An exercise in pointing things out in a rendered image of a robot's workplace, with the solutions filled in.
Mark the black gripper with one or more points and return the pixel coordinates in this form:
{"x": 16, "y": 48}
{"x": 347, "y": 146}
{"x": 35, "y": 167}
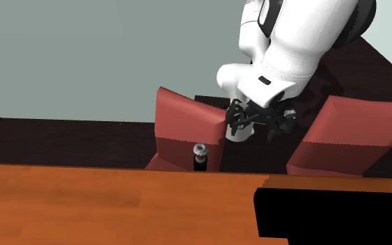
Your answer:
{"x": 263, "y": 114}

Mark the black bottle with silver cap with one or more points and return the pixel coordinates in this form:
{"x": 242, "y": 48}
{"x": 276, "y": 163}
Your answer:
{"x": 200, "y": 159}

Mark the white cup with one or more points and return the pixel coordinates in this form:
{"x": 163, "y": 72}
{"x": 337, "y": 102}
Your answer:
{"x": 238, "y": 135}

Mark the orange wooden table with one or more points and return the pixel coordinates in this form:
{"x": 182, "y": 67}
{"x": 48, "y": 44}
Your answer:
{"x": 114, "y": 203}

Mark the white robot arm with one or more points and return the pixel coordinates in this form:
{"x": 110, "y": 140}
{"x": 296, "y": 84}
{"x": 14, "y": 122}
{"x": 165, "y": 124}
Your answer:
{"x": 294, "y": 40}

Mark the red sofa cushion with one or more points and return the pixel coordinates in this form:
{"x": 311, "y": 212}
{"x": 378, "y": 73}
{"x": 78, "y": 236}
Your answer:
{"x": 345, "y": 135}
{"x": 185, "y": 118}

